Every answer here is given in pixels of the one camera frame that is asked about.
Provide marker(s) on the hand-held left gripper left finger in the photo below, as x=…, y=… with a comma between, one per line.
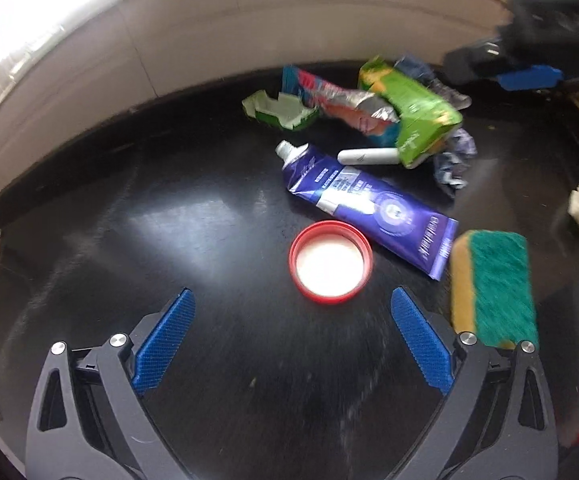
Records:
x=167, y=340

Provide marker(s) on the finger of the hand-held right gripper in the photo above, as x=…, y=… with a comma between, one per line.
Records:
x=469, y=62
x=529, y=79

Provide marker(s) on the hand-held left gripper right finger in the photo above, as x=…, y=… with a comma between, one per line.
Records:
x=419, y=340

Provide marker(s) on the blue and white wrapper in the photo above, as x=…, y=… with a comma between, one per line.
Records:
x=452, y=170

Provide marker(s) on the red jar lid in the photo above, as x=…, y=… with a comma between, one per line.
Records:
x=327, y=265

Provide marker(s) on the purple toothpaste tube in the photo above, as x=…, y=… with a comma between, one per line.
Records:
x=369, y=205

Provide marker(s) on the green snack bag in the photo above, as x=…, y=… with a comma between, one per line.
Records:
x=419, y=110

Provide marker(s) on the yellow and green sponge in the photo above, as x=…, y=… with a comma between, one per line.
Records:
x=499, y=285

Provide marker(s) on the silver foil wrapper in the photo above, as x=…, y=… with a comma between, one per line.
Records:
x=354, y=105

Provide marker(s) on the small white tube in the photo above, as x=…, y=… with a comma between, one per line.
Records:
x=369, y=156

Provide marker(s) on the torn green carton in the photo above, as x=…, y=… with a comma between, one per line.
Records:
x=279, y=110

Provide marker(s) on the bright window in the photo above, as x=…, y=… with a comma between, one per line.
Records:
x=19, y=35

